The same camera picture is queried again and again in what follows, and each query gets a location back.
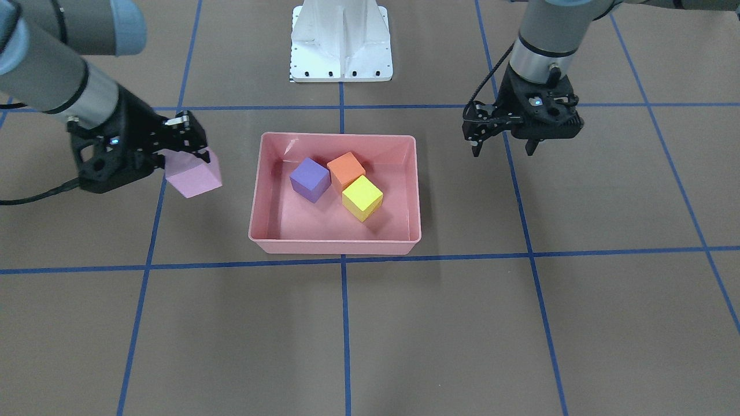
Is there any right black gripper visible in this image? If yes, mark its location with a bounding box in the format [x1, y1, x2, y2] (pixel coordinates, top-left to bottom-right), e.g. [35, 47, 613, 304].
[68, 87, 211, 194]

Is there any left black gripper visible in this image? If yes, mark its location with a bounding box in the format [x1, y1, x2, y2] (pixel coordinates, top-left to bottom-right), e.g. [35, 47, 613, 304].
[471, 64, 584, 158]

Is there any pink foam block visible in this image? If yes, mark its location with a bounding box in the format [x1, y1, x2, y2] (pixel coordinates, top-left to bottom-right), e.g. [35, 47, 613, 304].
[161, 147, 223, 198]

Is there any purple foam block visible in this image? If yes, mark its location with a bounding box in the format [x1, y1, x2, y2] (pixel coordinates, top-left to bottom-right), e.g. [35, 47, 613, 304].
[289, 158, 331, 203]

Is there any orange foam block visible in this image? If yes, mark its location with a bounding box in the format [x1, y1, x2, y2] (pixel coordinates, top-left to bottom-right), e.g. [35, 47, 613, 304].
[326, 152, 367, 193]

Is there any yellow foam block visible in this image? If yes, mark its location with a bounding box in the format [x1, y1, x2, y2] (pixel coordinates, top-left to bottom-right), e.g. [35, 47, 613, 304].
[341, 176, 384, 223]

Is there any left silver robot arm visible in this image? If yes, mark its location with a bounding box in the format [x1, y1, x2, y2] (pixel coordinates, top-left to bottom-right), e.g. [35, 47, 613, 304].
[461, 1, 621, 157]

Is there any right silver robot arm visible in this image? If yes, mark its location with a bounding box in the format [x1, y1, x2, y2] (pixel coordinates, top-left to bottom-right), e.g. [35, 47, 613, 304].
[1, 1, 223, 206]

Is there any pink plastic bin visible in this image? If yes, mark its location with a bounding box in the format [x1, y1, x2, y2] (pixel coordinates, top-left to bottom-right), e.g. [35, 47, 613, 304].
[248, 132, 422, 255]

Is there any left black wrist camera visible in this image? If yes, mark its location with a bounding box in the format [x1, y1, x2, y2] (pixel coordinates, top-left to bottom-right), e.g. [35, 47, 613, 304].
[461, 101, 516, 147]

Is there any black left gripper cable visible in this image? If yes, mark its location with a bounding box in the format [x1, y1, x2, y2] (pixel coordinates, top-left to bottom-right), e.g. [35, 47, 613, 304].
[469, 40, 516, 110]

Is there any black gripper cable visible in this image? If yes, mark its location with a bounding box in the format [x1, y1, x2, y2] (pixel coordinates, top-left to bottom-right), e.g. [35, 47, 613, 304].
[469, 40, 516, 110]
[0, 101, 82, 206]

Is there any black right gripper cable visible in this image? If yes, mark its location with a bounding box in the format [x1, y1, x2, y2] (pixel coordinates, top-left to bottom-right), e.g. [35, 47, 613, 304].
[0, 101, 82, 206]

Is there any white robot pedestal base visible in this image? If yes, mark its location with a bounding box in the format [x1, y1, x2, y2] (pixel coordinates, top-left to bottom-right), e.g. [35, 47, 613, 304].
[289, 1, 394, 83]

